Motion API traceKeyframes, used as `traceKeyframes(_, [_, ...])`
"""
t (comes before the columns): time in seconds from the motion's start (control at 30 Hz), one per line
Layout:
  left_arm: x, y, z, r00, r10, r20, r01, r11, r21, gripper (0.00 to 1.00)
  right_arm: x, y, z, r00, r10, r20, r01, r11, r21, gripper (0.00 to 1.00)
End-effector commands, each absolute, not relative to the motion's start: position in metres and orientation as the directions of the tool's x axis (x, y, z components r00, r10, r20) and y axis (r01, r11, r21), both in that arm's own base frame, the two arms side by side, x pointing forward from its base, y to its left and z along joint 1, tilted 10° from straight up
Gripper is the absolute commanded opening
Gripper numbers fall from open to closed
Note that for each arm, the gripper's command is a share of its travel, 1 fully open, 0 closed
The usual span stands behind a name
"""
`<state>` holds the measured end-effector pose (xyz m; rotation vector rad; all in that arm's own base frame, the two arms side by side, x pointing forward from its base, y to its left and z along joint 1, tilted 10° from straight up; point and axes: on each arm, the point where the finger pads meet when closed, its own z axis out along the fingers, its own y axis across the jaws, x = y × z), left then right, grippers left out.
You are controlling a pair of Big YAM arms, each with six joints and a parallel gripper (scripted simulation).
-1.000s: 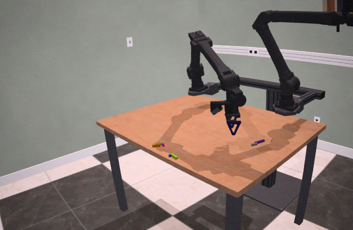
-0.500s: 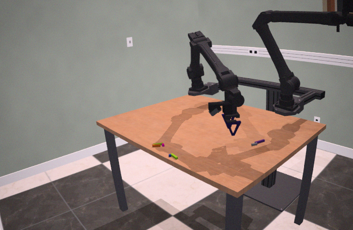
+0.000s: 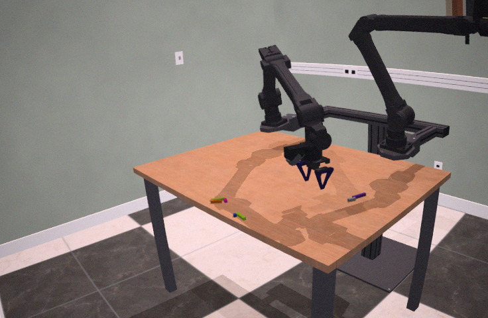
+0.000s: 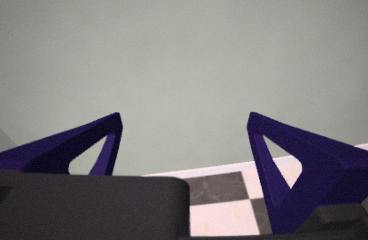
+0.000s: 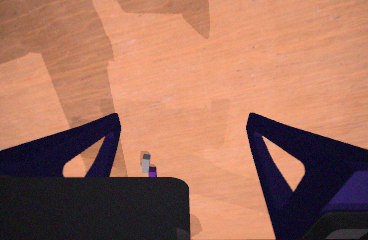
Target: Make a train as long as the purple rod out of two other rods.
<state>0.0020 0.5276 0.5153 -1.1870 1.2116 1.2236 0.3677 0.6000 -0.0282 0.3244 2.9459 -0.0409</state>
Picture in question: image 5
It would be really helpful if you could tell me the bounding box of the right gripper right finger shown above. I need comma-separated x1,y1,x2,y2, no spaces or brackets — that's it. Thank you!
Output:
246,112,368,239

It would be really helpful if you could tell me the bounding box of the purple rod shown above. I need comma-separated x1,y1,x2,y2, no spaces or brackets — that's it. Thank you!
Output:
149,167,157,177

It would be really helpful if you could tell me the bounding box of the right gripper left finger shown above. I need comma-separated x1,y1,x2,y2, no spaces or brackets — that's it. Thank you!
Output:
0,113,121,177

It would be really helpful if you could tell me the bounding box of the grey rod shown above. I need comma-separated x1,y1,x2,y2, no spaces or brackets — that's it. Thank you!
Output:
142,154,151,173

